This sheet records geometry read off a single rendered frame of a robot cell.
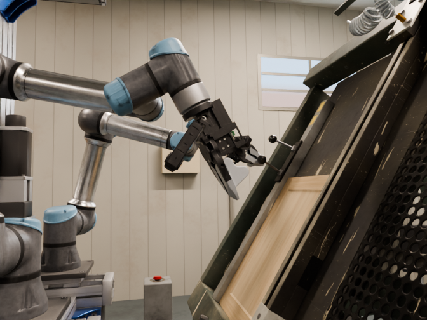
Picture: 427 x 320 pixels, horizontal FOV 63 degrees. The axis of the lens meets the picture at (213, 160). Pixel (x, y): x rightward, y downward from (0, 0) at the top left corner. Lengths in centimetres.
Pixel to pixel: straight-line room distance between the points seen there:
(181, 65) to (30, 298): 64
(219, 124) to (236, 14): 444
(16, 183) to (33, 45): 376
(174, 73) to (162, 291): 107
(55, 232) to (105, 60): 348
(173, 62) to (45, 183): 389
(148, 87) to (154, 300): 106
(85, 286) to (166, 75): 93
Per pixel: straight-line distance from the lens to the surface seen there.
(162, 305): 161
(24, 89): 98
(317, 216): 97
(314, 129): 154
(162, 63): 74
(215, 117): 74
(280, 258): 115
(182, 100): 72
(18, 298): 96
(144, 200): 440
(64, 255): 143
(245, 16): 517
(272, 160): 170
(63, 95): 93
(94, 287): 143
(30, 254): 95
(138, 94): 74
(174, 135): 128
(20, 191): 121
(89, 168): 153
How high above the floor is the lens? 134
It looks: 4 degrees up
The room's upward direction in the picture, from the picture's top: 1 degrees counter-clockwise
